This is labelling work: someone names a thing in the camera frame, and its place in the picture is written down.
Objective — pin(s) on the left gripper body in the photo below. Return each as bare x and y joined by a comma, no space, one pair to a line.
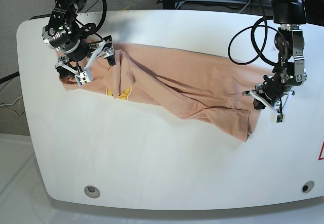
272,93

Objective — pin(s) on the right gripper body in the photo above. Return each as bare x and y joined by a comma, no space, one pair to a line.
85,50

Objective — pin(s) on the peach pink T-shirt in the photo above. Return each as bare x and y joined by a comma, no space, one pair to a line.
190,85

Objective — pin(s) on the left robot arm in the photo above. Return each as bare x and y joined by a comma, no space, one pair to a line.
289,71

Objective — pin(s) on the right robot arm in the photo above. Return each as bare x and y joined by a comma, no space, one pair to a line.
78,44

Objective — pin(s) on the black bar at left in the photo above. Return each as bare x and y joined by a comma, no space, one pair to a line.
9,77

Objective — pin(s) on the red triangle sticker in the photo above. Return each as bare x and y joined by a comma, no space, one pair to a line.
321,155

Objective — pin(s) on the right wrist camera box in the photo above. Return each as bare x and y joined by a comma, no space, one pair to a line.
83,78

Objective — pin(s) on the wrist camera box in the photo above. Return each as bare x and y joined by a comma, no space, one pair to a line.
279,118
83,78

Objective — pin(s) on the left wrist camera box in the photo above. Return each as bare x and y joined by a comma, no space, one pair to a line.
279,118

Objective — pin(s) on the right table cable grommet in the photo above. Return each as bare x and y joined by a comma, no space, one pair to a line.
307,187

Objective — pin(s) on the table cable grommet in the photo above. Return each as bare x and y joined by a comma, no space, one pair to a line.
307,187
92,192

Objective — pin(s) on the left table cable grommet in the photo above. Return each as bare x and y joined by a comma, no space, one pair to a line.
92,192

